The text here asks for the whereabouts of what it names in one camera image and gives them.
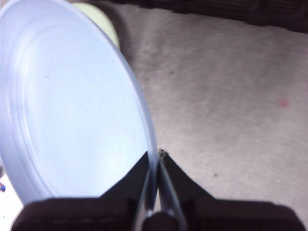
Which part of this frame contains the pale green round plate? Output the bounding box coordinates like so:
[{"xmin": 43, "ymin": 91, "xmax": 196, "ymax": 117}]
[{"xmin": 71, "ymin": 2, "xmax": 120, "ymax": 49}]

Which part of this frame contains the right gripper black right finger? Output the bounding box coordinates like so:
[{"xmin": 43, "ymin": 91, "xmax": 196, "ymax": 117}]
[{"xmin": 158, "ymin": 149, "xmax": 308, "ymax": 231}]

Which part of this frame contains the light blue round plate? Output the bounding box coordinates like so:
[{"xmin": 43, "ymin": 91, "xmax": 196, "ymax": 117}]
[{"xmin": 0, "ymin": 0, "xmax": 161, "ymax": 216}]

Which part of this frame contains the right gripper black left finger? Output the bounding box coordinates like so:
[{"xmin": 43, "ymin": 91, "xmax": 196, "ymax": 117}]
[{"xmin": 11, "ymin": 152, "xmax": 150, "ymax": 231}]

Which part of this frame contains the black plastic plate rack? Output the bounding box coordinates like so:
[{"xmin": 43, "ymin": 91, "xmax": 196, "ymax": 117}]
[{"xmin": 166, "ymin": 0, "xmax": 308, "ymax": 33}]

